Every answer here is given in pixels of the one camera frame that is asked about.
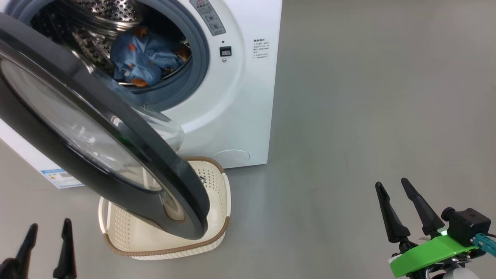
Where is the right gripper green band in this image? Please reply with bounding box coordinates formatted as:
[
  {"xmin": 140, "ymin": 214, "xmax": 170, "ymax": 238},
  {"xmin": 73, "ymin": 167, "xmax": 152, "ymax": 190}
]
[{"xmin": 375, "ymin": 177, "xmax": 480, "ymax": 278}]

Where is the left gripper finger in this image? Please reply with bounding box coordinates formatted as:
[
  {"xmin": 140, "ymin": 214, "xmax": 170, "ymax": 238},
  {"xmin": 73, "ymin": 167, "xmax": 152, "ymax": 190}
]
[
  {"xmin": 53, "ymin": 218, "xmax": 78, "ymax": 279},
  {"xmin": 15, "ymin": 223, "xmax": 39, "ymax": 279}
]

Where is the dark round washing machine door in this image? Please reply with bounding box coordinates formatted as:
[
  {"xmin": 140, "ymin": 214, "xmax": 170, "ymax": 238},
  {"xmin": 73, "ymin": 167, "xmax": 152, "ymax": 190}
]
[{"xmin": 0, "ymin": 12, "xmax": 210, "ymax": 240}]

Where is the blue bear-print garment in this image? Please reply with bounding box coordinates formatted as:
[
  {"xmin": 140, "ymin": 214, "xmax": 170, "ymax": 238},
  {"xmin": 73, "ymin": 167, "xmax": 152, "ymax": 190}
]
[{"xmin": 110, "ymin": 26, "xmax": 186, "ymax": 88}]

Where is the cream perforated laundry basket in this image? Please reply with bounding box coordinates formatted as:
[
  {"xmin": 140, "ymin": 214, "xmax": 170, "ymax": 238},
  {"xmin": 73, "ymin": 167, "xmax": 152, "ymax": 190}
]
[{"xmin": 98, "ymin": 156, "xmax": 232, "ymax": 260}]

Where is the white washing machine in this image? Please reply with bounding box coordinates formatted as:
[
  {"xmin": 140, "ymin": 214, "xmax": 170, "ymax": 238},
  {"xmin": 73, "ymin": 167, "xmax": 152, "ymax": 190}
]
[{"xmin": 0, "ymin": 0, "xmax": 283, "ymax": 189}]

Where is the blue energy label sticker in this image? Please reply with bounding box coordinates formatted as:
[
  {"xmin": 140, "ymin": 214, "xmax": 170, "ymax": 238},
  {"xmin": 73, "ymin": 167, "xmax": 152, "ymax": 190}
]
[{"xmin": 40, "ymin": 168, "xmax": 84, "ymax": 189}]

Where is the grey warning sticker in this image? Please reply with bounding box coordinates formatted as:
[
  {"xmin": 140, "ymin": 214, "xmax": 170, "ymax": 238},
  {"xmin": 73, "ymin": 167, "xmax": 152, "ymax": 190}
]
[{"xmin": 189, "ymin": 0, "xmax": 227, "ymax": 36}]

